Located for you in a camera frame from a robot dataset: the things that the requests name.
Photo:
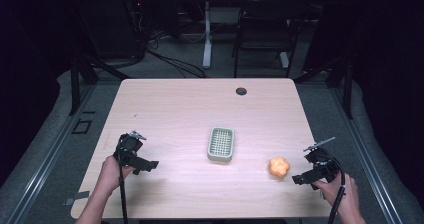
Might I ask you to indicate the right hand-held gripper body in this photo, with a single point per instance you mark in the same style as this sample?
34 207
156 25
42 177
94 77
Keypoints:
322 165

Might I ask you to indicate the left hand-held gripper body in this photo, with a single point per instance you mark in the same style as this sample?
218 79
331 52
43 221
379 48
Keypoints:
129 147

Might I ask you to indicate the orange flower-shaped soap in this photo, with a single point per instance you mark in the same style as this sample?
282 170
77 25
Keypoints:
279 167

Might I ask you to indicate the grey-green soap dish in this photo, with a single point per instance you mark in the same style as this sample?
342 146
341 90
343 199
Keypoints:
220 144

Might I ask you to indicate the person's left hand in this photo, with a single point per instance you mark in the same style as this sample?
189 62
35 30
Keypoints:
111 175

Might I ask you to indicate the person's right hand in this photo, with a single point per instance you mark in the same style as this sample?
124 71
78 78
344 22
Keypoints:
345 197

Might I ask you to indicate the grey tape strip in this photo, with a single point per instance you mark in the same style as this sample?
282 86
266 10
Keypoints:
77 197

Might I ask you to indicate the black metal stand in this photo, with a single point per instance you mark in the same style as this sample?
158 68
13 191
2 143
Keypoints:
346 87
76 84

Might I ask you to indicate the black round table grommet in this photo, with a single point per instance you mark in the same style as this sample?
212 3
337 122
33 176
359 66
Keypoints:
241 91

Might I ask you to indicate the white desk leg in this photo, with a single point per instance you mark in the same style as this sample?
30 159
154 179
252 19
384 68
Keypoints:
207 40

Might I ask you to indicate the black chair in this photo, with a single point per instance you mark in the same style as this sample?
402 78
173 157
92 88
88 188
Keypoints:
266 34

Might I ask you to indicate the aluminium floor rail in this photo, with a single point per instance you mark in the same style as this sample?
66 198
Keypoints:
366 157
50 157

